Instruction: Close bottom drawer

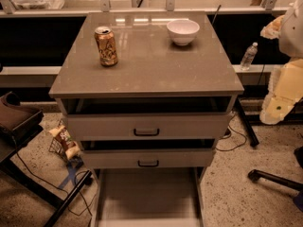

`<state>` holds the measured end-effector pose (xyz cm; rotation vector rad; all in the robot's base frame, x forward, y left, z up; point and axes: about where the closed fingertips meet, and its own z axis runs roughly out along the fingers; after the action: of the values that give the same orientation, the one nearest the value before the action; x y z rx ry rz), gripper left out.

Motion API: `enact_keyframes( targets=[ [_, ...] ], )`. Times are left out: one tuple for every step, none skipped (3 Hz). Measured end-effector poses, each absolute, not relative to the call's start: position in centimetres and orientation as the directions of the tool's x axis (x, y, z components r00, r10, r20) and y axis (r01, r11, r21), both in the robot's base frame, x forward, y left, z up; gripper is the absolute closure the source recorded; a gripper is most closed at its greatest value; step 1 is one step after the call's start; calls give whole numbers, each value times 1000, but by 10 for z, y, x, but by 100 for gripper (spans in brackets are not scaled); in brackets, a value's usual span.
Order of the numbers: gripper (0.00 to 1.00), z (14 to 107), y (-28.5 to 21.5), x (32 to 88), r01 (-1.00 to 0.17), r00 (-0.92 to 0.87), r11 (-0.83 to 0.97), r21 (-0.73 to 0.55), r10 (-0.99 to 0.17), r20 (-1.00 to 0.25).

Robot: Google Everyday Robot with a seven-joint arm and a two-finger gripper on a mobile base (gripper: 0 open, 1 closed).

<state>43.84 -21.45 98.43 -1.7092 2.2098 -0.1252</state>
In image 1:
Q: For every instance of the yellow-white gripper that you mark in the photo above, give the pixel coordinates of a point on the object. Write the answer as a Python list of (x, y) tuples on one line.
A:
[(293, 35)]

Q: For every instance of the grey drawer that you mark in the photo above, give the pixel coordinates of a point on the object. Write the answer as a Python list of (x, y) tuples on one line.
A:
[(126, 118), (148, 153), (148, 197)]

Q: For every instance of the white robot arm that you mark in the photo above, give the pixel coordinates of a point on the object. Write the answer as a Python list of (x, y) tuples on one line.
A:
[(288, 29)]

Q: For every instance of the grey drawer cabinet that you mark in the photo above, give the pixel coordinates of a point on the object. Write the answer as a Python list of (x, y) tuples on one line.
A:
[(149, 64)]

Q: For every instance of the clear plastic water bottle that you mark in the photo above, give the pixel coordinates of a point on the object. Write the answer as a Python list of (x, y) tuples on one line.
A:
[(248, 56)]

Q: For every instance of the black table leg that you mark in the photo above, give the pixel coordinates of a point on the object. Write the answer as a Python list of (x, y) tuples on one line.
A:
[(249, 130)]

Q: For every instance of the black office chair base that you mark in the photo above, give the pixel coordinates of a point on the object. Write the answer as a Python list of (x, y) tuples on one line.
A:
[(254, 175)]

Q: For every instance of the white ceramic bowl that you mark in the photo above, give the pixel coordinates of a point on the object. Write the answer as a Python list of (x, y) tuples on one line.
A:
[(182, 31)]

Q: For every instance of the orange soda can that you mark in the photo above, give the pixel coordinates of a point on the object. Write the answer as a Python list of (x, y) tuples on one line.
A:
[(105, 39)]

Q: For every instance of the snack chip bag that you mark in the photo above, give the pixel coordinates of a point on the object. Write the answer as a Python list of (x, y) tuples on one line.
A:
[(69, 146)]

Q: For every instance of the dark brown chair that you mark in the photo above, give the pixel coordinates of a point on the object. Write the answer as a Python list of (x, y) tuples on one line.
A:
[(18, 126)]

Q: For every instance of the small wire basket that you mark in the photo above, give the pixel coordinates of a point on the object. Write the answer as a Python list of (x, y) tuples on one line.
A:
[(56, 148)]

